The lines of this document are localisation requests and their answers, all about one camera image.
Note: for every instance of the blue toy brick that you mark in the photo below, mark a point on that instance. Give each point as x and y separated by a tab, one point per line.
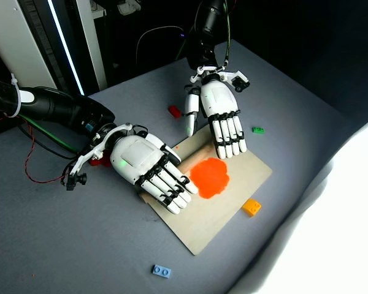
161	271

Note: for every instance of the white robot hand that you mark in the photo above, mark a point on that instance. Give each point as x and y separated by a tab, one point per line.
217	98
135	156

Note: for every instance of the red star-shaped toy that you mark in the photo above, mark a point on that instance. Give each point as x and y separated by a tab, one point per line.
102	161

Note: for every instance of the yellow toy brick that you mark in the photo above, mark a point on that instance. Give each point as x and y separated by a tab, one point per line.
251	207

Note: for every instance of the white pillar with light strip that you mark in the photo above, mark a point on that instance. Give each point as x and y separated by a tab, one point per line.
92	46

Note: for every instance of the grey table cloth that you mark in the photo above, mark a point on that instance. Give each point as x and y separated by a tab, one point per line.
79	245

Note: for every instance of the white backdrop sheet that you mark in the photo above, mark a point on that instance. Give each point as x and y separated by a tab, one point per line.
325	229

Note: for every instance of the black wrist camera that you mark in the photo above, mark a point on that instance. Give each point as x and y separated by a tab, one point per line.
240	83
76	181

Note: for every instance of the green toy brick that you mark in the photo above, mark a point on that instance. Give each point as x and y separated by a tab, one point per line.
258	130

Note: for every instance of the red toy brick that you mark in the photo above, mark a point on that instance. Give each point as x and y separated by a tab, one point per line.
174	112

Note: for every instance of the white body column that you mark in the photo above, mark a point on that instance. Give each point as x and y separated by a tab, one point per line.
15	46

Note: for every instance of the orange dough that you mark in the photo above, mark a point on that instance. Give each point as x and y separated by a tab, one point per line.
210	177

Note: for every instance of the light wooden board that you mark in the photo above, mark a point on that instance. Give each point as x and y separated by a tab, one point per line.
217	220

